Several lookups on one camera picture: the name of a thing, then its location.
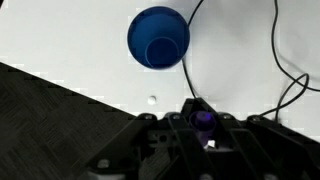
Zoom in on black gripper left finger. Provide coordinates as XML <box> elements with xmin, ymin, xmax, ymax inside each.
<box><xmin>84</xmin><ymin>98</ymin><xmax>214</xmax><ymax>180</ymax></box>

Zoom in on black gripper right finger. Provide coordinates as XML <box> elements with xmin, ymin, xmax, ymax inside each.
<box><xmin>199</xmin><ymin>98</ymin><xmax>320</xmax><ymax>180</ymax></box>

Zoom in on purple marker pen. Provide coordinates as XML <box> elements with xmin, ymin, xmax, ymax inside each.
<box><xmin>188</xmin><ymin>111</ymin><xmax>219</xmax><ymax>150</ymax></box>

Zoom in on blue plastic cup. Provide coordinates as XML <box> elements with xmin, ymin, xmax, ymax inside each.
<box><xmin>127</xmin><ymin>5</ymin><xmax>191</xmax><ymax>70</ymax></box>

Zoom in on thin black cable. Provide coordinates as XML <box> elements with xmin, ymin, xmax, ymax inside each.
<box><xmin>181</xmin><ymin>0</ymin><xmax>320</xmax><ymax>122</ymax></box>

